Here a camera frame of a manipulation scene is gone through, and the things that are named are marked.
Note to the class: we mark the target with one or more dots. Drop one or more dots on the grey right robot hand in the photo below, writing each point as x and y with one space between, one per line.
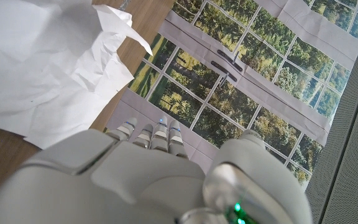
135 186

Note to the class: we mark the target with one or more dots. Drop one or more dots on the crumpled white paper piece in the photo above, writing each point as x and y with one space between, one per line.
42 62

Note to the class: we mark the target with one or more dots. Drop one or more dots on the printed forest window backdrop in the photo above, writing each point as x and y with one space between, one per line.
259 77

